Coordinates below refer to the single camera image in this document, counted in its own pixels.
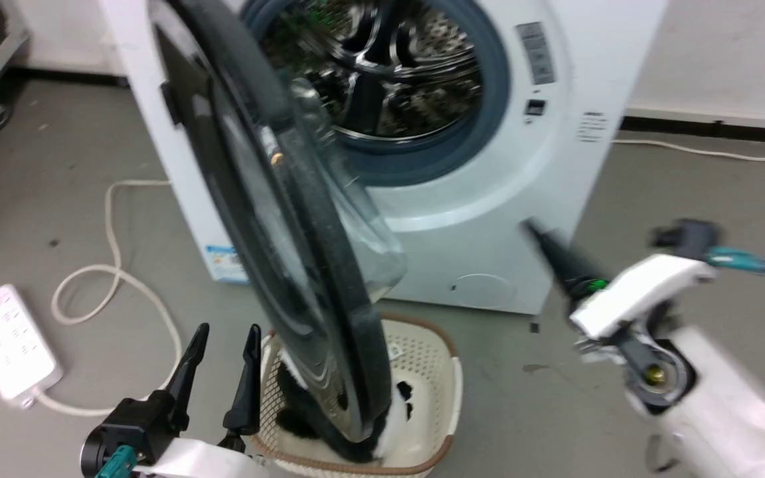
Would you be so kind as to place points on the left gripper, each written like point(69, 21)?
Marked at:
point(137, 425)

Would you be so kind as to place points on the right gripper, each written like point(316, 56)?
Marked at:
point(641, 289)

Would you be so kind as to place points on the black round washing machine door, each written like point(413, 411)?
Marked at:
point(309, 265)

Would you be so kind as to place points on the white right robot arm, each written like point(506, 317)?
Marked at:
point(721, 405)

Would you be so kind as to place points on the white front-load washing machine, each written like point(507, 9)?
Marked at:
point(489, 186)

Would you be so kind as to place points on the blue energy label sticker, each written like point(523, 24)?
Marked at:
point(226, 262)

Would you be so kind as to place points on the cream plastic laundry basket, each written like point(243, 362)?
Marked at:
point(432, 372)

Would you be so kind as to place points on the black and white clothing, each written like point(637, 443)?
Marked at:
point(392, 428)

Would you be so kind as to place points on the white power strip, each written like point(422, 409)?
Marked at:
point(7, 342)

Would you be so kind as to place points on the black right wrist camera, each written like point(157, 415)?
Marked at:
point(688, 236)

